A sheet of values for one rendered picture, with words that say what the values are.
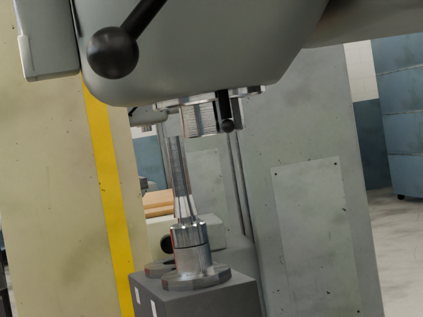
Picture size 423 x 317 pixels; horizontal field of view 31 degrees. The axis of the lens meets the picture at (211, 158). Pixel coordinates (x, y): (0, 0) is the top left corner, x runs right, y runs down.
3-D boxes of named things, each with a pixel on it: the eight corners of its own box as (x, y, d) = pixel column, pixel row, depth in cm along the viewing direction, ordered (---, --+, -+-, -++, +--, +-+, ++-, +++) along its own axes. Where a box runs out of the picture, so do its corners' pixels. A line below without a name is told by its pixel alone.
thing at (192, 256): (205, 265, 99) (198, 226, 99) (219, 270, 95) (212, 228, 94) (172, 273, 97) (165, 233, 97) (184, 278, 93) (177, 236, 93)
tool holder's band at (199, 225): (198, 226, 99) (197, 218, 99) (212, 228, 94) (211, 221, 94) (165, 233, 97) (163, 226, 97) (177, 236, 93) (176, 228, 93)
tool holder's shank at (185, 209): (194, 219, 98) (180, 134, 97) (203, 221, 95) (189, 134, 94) (171, 224, 96) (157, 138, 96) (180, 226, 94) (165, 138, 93)
